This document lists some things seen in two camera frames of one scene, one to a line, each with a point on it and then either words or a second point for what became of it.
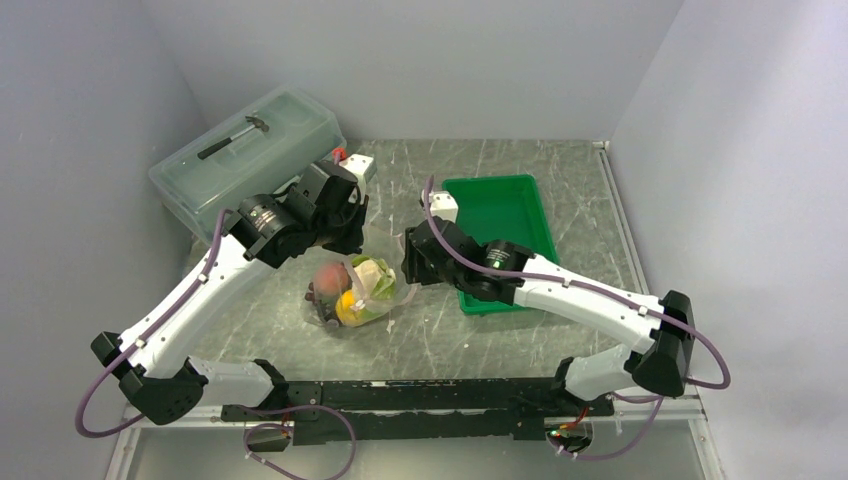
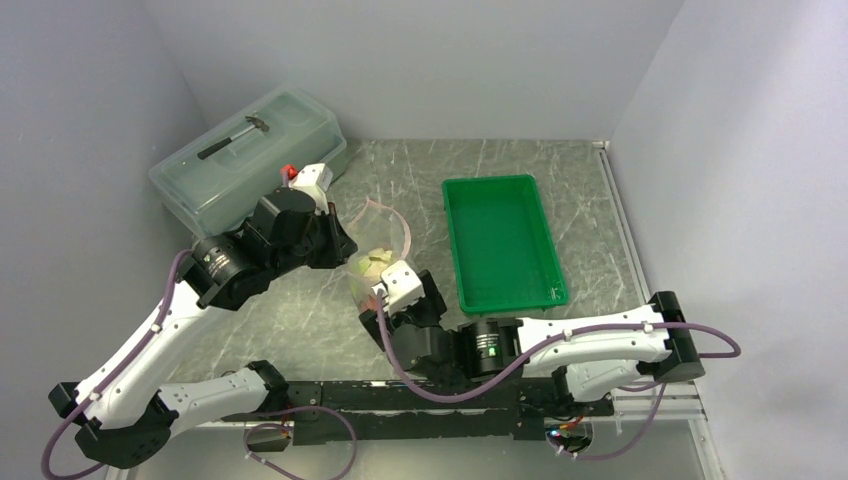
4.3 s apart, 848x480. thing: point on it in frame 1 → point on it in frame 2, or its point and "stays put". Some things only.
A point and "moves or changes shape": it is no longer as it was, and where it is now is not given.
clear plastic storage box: [263, 147] stays put
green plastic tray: [508, 208] stays put
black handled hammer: [257, 123] stays put
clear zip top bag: [350, 290] moves or changes shape
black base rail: [514, 409] stays put
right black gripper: [412, 265] → [432, 302]
